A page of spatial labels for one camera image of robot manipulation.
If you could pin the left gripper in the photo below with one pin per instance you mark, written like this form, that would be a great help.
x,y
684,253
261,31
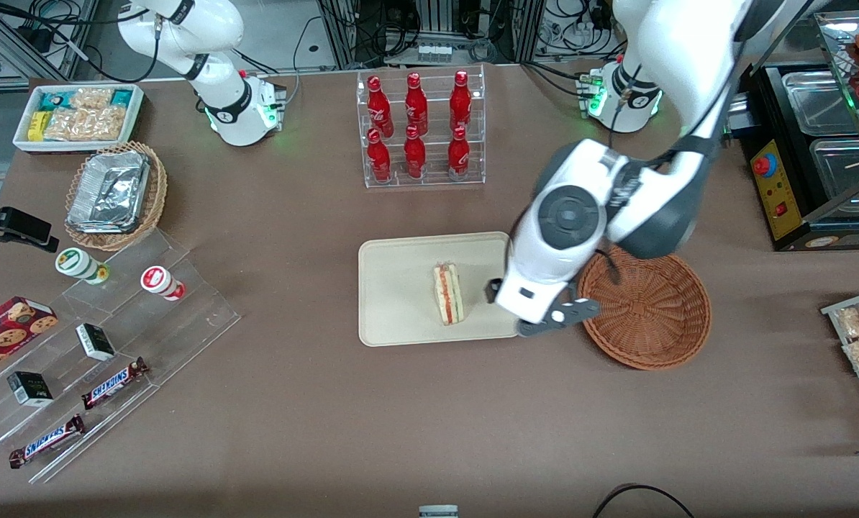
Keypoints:
x,y
493,291

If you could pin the triangular sandwich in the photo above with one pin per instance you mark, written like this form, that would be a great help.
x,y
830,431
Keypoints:
x,y
448,295

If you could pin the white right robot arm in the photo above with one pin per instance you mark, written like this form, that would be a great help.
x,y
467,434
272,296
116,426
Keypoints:
x,y
185,36

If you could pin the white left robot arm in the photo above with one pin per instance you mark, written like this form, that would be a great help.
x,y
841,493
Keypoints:
x,y
674,43

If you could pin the beige plastic tray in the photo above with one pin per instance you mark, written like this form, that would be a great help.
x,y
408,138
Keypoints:
x,y
401,288

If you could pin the brown wicker basket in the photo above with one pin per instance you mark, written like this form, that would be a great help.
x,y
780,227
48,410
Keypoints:
x,y
652,316

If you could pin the light wicker basket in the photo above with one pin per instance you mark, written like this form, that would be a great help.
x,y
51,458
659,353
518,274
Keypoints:
x,y
155,201

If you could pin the clear acrylic bottle rack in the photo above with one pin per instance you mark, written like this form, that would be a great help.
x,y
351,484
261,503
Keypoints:
x,y
433,173

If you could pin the red cola bottle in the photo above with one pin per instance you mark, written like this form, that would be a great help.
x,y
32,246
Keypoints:
x,y
460,101
379,158
459,155
416,104
414,155
379,104

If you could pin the small grey device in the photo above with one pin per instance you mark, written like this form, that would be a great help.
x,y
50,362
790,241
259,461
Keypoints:
x,y
438,511

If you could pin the white power strip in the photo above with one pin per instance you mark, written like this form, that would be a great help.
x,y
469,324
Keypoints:
x,y
434,52

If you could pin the black food warmer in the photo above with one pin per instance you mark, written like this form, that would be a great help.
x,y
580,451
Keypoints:
x,y
782,191

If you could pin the clear acrylic stepped display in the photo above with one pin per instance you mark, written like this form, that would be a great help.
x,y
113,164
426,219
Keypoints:
x,y
185,316

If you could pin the red lidded snack cup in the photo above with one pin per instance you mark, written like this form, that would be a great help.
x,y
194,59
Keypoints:
x,y
160,280

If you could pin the steel warmer pan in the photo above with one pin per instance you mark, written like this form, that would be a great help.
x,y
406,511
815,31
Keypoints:
x,y
847,169
821,101

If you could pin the brown Snickers bar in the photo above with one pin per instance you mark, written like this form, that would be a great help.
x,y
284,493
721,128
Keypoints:
x,y
113,383
44,442

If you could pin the aluminium foil container stack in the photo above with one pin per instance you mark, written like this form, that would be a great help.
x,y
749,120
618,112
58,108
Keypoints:
x,y
109,191

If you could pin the small black box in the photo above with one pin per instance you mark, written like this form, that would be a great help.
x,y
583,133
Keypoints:
x,y
29,388
95,341

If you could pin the green lidded snack cup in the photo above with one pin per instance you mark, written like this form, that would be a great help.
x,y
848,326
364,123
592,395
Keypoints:
x,y
77,263

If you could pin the teal snack pack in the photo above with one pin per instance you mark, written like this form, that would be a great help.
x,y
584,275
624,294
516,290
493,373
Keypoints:
x,y
54,99
121,96

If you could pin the clear bag of nuts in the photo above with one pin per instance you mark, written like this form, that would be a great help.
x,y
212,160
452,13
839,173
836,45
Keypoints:
x,y
91,97
84,124

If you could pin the yellow snack pack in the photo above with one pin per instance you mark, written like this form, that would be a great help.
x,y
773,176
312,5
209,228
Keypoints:
x,y
37,125

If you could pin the red cookie box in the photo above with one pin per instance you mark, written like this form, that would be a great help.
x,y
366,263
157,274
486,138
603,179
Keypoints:
x,y
5,331

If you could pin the white snack bin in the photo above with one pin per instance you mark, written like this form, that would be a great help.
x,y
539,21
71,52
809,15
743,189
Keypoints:
x,y
23,140

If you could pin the black camera clamp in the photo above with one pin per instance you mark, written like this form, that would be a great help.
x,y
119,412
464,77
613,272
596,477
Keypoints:
x,y
19,226

